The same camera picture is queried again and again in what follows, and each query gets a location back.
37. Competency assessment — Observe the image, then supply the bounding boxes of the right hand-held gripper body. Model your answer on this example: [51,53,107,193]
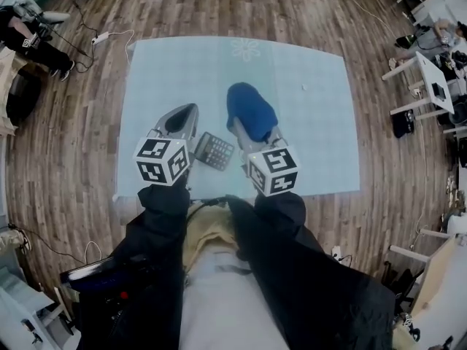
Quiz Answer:
[240,145,298,198]

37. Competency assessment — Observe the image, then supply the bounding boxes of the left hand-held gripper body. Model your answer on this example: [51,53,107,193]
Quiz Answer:
[131,129,194,187]

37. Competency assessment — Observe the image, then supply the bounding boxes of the blue cloth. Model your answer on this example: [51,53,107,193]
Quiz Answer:
[225,82,280,144]

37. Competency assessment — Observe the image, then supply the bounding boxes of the black calculator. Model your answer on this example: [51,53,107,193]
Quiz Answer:
[192,131,236,172]

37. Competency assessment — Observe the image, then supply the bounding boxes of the person's right forearm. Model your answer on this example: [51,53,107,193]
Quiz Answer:
[225,191,317,273]

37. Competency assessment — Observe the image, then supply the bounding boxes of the person's left forearm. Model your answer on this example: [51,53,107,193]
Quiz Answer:
[126,184,190,273]

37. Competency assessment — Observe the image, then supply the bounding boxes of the light blue tablecloth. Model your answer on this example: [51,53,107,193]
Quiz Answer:
[112,36,362,202]

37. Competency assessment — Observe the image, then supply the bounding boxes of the person's khaki trousers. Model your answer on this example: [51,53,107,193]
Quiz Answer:
[182,204,242,273]

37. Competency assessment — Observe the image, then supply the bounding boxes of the black bag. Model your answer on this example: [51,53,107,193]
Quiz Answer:
[392,109,417,139]

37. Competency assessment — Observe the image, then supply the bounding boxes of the black box with blue panel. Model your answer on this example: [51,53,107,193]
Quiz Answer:
[60,257,147,292]

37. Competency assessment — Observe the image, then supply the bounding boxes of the person's white shirt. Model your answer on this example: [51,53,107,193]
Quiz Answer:
[180,248,291,350]

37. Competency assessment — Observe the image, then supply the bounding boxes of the small white table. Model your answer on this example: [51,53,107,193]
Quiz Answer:
[382,51,455,117]

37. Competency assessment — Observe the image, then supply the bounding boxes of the light wooden board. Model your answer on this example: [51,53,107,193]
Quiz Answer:
[410,234,461,316]

